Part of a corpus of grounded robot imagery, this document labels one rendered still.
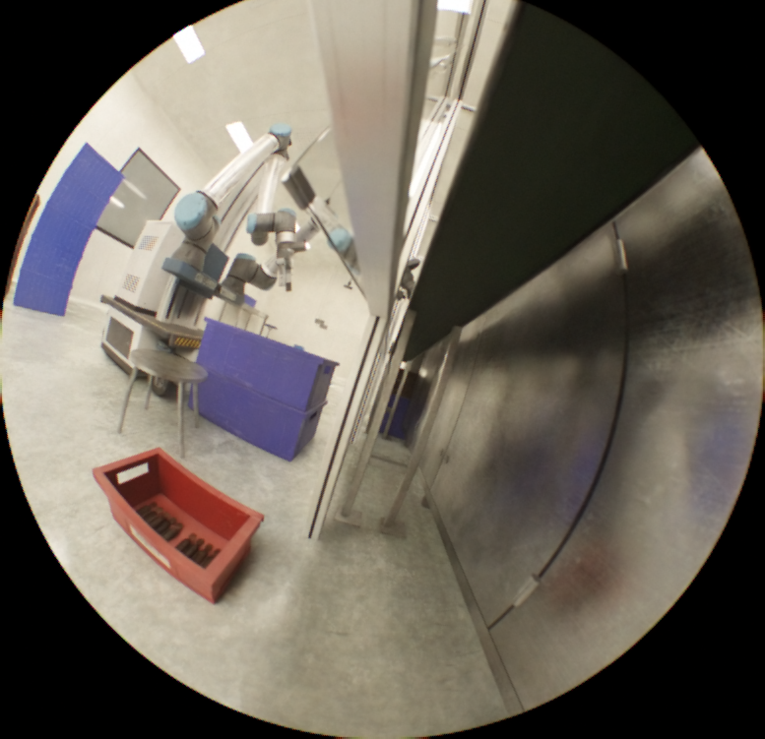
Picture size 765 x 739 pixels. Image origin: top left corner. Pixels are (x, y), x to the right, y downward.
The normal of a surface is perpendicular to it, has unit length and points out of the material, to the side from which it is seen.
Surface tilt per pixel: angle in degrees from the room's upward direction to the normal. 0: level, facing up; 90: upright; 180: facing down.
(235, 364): 90
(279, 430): 90
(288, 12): 180
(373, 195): 180
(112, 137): 90
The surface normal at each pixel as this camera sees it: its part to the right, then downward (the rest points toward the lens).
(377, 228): -0.31, 0.95
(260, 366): 0.04, -0.06
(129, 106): 0.95, 0.31
